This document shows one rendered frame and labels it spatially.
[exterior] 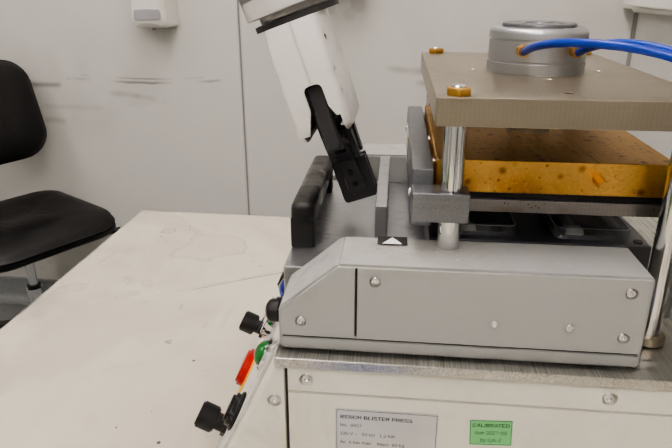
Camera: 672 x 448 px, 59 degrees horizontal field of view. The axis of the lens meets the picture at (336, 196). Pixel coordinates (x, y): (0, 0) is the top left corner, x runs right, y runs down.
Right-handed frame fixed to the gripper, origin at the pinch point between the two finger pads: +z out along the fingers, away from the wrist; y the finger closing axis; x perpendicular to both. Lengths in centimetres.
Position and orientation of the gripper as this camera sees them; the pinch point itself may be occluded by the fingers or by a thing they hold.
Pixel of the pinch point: (355, 176)
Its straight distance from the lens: 55.1
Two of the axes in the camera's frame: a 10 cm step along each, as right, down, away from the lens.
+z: 3.4, 9.0, 2.9
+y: -1.0, 3.4, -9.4
